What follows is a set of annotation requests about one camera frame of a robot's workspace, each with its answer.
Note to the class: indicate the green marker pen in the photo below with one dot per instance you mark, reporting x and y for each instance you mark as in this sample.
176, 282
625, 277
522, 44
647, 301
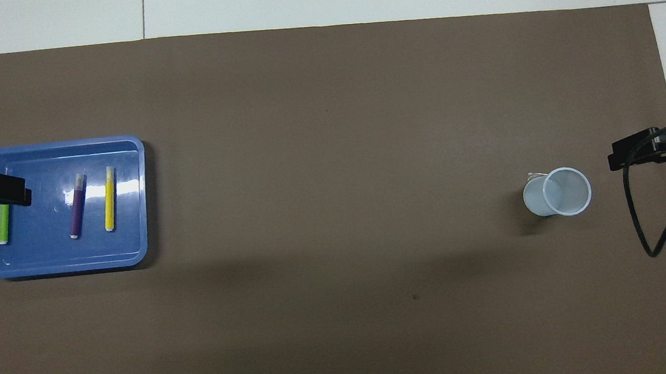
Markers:
3, 225

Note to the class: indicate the purple marker pen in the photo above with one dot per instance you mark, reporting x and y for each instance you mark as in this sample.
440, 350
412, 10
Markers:
77, 208

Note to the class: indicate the yellow marker pen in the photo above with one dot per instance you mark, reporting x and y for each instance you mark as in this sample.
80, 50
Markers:
109, 199

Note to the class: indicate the blue plastic tray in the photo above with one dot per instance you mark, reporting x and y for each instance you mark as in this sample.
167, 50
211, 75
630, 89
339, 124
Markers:
52, 250

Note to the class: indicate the translucent plastic cup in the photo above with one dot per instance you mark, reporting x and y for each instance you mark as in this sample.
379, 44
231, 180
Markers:
557, 196

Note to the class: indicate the clear tape piece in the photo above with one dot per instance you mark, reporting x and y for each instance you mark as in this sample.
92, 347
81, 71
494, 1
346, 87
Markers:
535, 176

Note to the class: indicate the brown table mat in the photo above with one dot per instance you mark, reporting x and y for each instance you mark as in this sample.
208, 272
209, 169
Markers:
329, 150

